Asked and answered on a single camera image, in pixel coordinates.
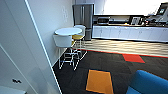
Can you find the white wardrobe door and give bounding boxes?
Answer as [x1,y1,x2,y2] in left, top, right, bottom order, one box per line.
[0,0,63,94]

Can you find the yellow bar stool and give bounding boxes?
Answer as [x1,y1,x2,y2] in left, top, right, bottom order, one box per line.
[71,33,86,42]

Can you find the white bar stool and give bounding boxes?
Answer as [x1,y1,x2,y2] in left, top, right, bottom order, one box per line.
[73,24,87,36]

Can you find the white drying rack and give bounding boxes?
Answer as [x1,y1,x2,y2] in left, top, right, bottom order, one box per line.
[57,45,88,71]

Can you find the round white high table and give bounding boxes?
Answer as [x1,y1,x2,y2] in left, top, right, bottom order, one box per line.
[54,27,83,37]

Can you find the stainless steel fridge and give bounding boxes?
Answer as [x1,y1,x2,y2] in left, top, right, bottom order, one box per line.
[72,3,96,42]

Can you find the white lower kitchen cabinets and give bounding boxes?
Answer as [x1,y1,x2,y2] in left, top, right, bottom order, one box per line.
[92,25,168,44]

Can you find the white kitchen cabinets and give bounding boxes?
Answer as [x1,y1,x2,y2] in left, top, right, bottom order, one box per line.
[92,25,168,44]
[94,0,168,16]

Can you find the small steel kitchen appliance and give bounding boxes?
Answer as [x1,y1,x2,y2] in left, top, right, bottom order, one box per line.
[129,16,142,26]

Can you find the white upper kitchen cabinets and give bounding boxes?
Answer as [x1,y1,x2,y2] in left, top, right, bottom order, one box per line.
[94,0,168,16]

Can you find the black door hinge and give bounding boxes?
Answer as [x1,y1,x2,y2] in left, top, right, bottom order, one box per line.
[12,78,23,85]

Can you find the blue sofa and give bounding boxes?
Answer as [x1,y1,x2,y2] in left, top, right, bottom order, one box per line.
[125,69,168,94]

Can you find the black coffee machine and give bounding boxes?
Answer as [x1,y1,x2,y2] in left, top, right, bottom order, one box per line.
[153,4,168,25]

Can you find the round pale table top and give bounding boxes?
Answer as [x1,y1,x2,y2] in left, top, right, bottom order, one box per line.
[0,85,28,94]

